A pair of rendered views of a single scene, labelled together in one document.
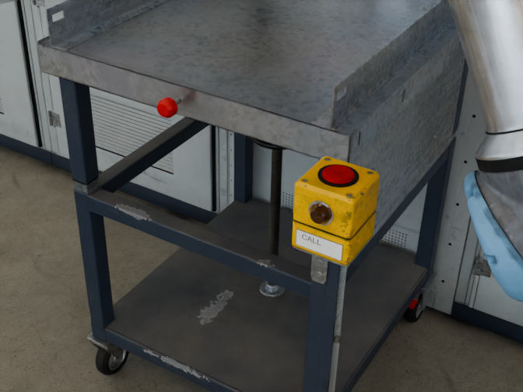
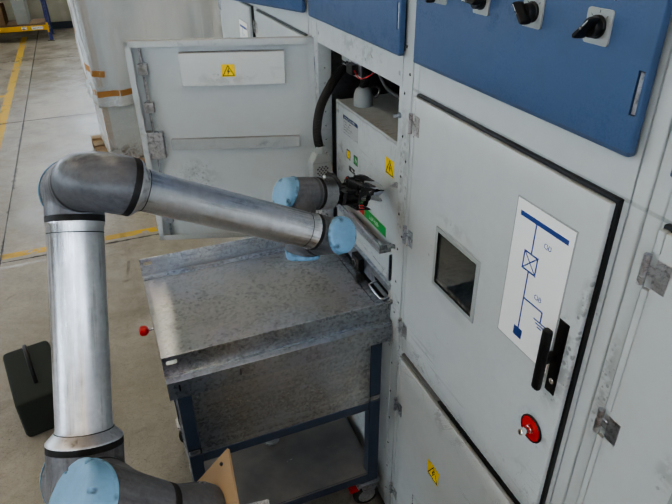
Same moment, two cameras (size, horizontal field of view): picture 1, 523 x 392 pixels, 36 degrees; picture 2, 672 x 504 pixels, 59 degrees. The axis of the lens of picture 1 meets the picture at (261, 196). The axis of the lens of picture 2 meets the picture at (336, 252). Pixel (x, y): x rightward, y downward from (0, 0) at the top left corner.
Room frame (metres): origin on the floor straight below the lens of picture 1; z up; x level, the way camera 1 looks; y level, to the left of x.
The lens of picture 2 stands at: (0.37, -1.23, 1.97)
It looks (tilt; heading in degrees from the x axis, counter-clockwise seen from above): 31 degrees down; 38
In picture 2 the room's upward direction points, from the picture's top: 1 degrees counter-clockwise
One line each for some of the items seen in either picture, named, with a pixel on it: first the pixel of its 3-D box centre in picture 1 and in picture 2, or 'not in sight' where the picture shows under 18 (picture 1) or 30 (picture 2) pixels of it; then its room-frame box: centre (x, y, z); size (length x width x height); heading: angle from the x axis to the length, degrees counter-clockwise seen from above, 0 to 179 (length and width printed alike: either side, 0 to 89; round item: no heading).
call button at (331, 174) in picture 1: (338, 177); not in sight; (0.82, -0.09, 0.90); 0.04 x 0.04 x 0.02
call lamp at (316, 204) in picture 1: (318, 215); not in sight; (0.78, -0.07, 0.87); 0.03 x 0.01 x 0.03; 60
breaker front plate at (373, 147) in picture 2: not in sight; (363, 193); (1.80, -0.22, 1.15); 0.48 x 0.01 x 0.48; 60
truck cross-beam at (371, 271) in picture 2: not in sight; (367, 259); (1.81, -0.23, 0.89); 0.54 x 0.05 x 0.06; 60
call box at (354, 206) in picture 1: (335, 209); not in sight; (0.82, -0.09, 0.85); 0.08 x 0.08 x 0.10; 60
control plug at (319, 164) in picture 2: not in sight; (321, 175); (1.84, -0.01, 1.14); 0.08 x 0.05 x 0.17; 150
